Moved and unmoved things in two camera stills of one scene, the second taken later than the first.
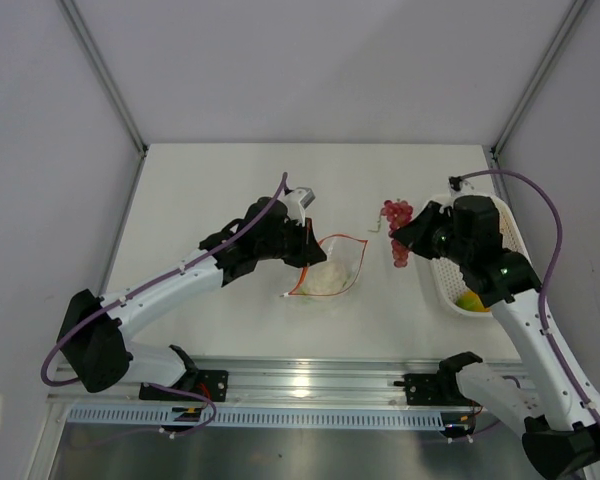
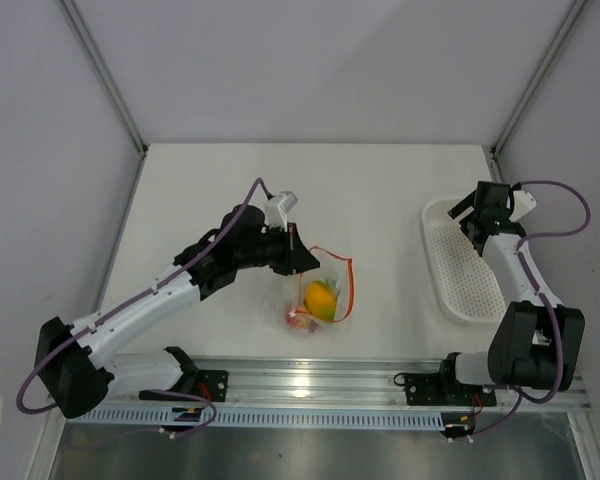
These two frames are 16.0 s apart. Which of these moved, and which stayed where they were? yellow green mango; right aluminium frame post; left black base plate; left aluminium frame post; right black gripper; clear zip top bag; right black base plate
Moved: yellow green mango; clear zip top bag; right black gripper
Stayed: left aluminium frame post; right aluminium frame post; right black base plate; left black base plate
